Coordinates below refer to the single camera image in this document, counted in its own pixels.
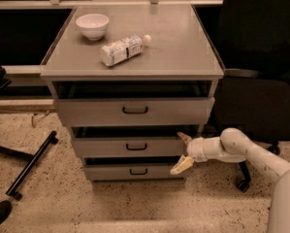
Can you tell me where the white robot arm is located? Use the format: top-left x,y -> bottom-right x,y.
170,128 -> 290,233

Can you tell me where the black chair base left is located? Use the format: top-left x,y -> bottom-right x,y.
0,131 -> 58,201

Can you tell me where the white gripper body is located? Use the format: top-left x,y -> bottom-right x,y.
187,137 -> 208,162

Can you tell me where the grey drawer cabinet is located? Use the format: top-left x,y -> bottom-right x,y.
40,4 -> 225,183

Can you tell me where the grey top drawer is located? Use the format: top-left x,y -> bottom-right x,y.
54,98 -> 214,126

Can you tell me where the black office chair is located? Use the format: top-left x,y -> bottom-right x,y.
199,0 -> 290,193

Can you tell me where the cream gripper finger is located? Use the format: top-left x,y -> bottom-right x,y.
170,155 -> 194,175
177,132 -> 192,146

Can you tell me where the plastic water bottle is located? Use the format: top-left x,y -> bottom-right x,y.
100,35 -> 151,67

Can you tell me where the white ceramic bowl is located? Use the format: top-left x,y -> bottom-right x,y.
76,14 -> 110,41

